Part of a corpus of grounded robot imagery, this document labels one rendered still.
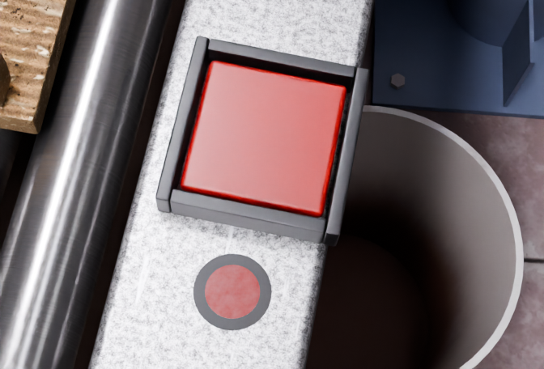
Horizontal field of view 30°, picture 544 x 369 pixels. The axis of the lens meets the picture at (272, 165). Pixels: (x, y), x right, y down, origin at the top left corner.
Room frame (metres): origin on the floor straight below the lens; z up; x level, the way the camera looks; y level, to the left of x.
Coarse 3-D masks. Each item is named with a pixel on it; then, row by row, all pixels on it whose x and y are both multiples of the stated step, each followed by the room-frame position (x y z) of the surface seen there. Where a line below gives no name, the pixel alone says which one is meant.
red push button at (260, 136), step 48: (240, 96) 0.18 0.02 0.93; (288, 96) 0.18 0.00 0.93; (336, 96) 0.18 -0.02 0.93; (192, 144) 0.15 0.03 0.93; (240, 144) 0.16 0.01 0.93; (288, 144) 0.16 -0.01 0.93; (336, 144) 0.16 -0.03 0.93; (192, 192) 0.13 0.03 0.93; (240, 192) 0.14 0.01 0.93; (288, 192) 0.14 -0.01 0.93
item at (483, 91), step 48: (384, 0) 0.77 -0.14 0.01; (432, 0) 0.78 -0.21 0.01; (480, 0) 0.74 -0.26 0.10; (528, 0) 0.72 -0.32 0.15; (384, 48) 0.70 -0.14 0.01; (432, 48) 0.70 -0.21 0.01; (480, 48) 0.71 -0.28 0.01; (528, 48) 0.65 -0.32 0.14; (384, 96) 0.62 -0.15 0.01; (432, 96) 0.63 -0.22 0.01; (480, 96) 0.64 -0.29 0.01; (528, 96) 0.64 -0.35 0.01
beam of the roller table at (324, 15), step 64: (192, 0) 0.23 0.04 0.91; (256, 0) 0.23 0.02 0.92; (320, 0) 0.24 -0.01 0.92; (192, 128) 0.17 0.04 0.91; (128, 256) 0.11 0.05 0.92; (192, 256) 0.11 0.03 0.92; (256, 256) 0.11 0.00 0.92; (320, 256) 0.12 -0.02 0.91; (128, 320) 0.08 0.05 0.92; (192, 320) 0.08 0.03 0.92
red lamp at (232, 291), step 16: (224, 272) 0.10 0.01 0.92; (240, 272) 0.11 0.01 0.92; (208, 288) 0.10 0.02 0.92; (224, 288) 0.10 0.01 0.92; (240, 288) 0.10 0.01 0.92; (256, 288) 0.10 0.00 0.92; (208, 304) 0.09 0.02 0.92; (224, 304) 0.09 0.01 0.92; (240, 304) 0.09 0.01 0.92; (256, 304) 0.09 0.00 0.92
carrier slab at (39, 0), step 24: (0, 0) 0.21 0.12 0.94; (24, 0) 0.21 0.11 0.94; (48, 0) 0.21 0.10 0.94; (72, 0) 0.22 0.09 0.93; (0, 24) 0.20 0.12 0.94; (24, 24) 0.20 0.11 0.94; (48, 24) 0.20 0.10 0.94; (0, 48) 0.19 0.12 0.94; (24, 48) 0.19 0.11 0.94; (48, 48) 0.19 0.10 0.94; (24, 72) 0.18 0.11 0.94; (48, 72) 0.18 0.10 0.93; (24, 96) 0.16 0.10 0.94; (48, 96) 0.17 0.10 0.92; (0, 120) 0.15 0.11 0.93; (24, 120) 0.15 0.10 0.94
